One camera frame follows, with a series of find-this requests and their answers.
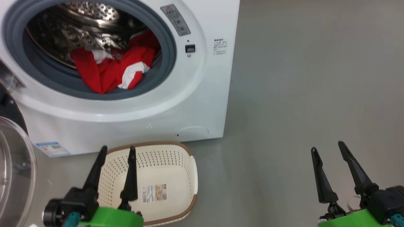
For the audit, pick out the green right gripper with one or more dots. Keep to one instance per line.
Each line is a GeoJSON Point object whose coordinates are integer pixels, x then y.
{"type": "Point", "coordinates": [353, 220]}

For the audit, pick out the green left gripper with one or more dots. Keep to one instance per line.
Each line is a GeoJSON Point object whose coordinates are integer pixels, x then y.
{"type": "Point", "coordinates": [110, 219]}

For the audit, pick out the washing machine glass door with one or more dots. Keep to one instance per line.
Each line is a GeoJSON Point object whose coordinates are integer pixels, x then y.
{"type": "Point", "coordinates": [15, 176]}

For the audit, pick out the red and white garment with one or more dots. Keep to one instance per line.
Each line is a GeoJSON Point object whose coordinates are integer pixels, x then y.
{"type": "Point", "coordinates": [104, 75]}

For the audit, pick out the printed label sticker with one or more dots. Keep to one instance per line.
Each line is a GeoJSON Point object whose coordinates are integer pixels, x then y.
{"type": "Point", "coordinates": [154, 193]}

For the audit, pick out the cream perforated laundry basket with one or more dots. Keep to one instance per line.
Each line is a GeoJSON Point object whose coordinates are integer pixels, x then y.
{"type": "Point", "coordinates": [170, 176]}

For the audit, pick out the white washing machine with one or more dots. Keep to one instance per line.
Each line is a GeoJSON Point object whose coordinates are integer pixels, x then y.
{"type": "Point", "coordinates": [205, 94]}

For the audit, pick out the blue energy label sticker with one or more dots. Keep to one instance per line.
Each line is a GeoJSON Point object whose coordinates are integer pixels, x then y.
{"type": "Point", "coordinates": [52, 149]}

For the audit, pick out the round white filter cover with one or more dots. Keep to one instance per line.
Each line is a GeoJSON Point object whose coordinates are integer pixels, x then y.
{"type": "Point", "coordinates": [192, 132]}

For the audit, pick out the black text label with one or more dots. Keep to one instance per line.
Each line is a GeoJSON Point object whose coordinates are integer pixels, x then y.
{"type": "Point", "coordinates": [220, 46]}

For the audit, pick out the grey warning sticker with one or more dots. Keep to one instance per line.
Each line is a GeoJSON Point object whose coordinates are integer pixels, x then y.
{"type": "Point", "coordinates": [176, 20]}

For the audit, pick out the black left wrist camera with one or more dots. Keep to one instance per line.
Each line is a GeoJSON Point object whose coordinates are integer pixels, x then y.
{"type": "Point", "coordinates": [75, 201]}

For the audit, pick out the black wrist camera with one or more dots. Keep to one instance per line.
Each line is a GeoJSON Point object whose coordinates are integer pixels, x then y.
{"type": "Point", "coordinates": [75, 201]}
{"type": "Point", "coordinates": [388, 201]}

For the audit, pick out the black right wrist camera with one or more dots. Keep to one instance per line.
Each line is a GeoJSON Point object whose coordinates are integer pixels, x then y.
{"type": "Point", "coordinates": [388, 201]}

